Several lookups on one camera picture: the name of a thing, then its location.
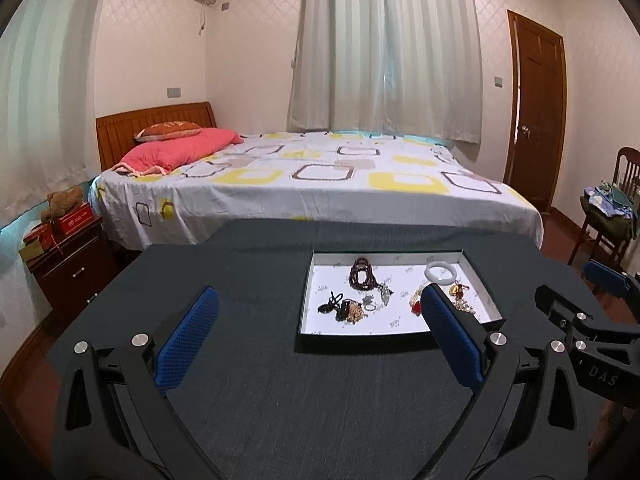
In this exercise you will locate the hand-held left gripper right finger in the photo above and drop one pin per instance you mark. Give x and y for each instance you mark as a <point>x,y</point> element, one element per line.
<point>450,335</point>

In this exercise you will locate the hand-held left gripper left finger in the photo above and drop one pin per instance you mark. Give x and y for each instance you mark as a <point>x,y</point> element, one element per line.
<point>187,340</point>

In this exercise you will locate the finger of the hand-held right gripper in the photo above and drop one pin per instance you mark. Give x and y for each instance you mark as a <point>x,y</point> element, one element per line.
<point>607,277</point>
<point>562,315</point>

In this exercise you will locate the red tassel earring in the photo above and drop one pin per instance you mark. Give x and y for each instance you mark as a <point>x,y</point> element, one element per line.
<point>416,306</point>
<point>456,290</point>

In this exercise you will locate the white jade bangle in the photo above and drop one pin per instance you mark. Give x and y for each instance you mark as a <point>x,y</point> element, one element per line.
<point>429,273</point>

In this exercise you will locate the silver crystal brooch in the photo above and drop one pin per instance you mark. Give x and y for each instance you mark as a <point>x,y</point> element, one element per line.
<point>384,294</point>

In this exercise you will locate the dark green jewelry box tray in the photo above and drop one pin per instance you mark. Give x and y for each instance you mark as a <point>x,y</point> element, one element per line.
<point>400,270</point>

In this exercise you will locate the pale crystal jewelry cluster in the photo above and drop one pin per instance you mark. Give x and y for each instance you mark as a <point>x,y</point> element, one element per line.
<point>465,306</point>

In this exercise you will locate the pile of clothes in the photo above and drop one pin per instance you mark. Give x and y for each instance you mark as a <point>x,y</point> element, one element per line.
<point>607,205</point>

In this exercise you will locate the dark grey tablecloth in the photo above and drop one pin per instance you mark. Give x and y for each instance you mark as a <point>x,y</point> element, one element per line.
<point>250,285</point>

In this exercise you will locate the wooden chair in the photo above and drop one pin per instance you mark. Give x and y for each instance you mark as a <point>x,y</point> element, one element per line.
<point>627,165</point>

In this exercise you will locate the wooden nightstand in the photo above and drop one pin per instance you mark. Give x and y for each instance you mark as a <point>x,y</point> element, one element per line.
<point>75,270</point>

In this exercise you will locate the large red gift box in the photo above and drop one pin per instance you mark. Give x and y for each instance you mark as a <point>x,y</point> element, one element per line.
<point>74,220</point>

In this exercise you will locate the gold box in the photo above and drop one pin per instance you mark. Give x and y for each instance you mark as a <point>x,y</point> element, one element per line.
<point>31,252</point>

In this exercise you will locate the small red gift box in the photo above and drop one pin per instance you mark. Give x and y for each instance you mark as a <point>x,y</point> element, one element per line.
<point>40,237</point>

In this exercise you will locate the brown teddy bear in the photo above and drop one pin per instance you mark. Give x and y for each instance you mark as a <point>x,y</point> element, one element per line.
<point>62,202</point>

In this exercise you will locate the pink quilt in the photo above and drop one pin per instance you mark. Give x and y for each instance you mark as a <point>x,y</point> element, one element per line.
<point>180,152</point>

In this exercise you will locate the brown wooden door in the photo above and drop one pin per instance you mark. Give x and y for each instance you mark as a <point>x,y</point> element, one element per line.
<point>537,100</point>

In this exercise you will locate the bed with patterned sheet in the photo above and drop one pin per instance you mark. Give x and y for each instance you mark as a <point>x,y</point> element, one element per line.
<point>325,190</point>

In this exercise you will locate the orange pillow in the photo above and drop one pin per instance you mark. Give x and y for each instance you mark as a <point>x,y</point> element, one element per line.
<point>167,131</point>

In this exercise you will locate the wooden headboard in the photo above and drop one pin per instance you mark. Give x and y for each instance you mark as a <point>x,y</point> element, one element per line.
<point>120,130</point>

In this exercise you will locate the pale sheer curtain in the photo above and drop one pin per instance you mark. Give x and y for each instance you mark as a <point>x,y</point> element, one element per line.
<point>45,100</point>

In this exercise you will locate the white window curtain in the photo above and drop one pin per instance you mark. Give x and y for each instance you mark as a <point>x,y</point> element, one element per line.
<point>385,45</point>

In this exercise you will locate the wall socket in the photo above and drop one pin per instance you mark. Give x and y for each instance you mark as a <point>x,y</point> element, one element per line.
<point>174,92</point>

